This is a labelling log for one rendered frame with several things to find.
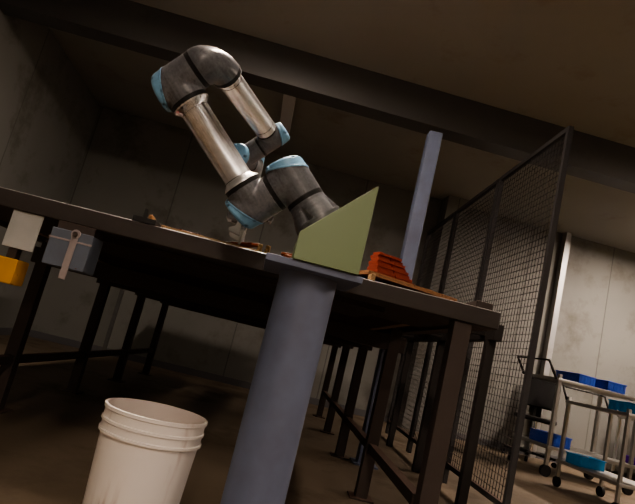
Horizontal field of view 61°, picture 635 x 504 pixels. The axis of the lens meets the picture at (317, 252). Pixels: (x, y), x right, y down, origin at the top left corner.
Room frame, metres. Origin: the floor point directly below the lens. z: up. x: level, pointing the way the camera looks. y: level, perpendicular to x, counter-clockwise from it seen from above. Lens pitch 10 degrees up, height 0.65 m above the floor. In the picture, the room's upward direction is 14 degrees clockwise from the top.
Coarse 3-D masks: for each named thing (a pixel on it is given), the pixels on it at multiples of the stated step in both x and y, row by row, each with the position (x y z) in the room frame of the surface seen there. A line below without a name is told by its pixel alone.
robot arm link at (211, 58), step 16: (192, 48) 1.45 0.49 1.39; (208, 48) 1.45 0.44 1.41; (208, 64) 1.45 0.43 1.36; (224, 64) 1.47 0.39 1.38; (208, 80) 1.48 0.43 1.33; (224, 80) 1.51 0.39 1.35; (240, 80) 1.55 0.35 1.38; (240, 96) 1.59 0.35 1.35; (240, 112) 1.66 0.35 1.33; (256, 112) 1.66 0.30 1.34; (256, 128) 1.72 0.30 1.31; (272, 128) 1.75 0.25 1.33; (272, 144) 1.80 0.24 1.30
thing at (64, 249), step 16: (64, 224) 1.75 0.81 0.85; (48, 240) 1.73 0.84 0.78; (64, 240) 1.73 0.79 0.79; (80, 240) 1.73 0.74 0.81; (96, 240) 1.76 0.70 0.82; (48, 256) 1.73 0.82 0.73; (64, 256) 1.73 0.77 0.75; (80, 256) 1.73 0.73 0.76; (96, 256) 1.81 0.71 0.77; (64, 272) 1.73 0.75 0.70; (80, 272) 1.77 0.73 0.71
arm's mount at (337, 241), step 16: (368, 192) 1.44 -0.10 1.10; (352, 208) 1.44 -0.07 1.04; (368, 208) 1.44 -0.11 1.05; (320, 224) 1.43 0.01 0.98; (336, 224) 1.43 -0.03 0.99; (352, 224) 1.44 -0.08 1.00; (368, 224) 1.44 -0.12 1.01; (304, 240) 1.43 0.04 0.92; (320, 240) 1.43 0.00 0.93; (336, 240) 1.44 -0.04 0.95; (352, 240) 1.44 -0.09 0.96; (304, 256) 1.43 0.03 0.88; (320, 256) 1.43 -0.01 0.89; (336, 256) 1.44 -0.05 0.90; (352, 256) 1.44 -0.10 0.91; (352, 272) 1.44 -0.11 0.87
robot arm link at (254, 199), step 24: (168, 72) 1.46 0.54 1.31; (192, 72) 1.45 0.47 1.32; (168, 96) 1.49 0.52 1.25; (192, 96) 1.48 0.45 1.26; (192, 120) 1.51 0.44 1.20; (216, 120) 1.53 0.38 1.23; (216, 144) 1.52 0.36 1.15; (216, 168) 1.56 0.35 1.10; (240, 168) 1.54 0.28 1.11; (240, 192) 1.54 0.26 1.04; (264, 192) 1.53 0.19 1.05; (240, 216) 1.56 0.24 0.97; (264, 216) 1.57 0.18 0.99
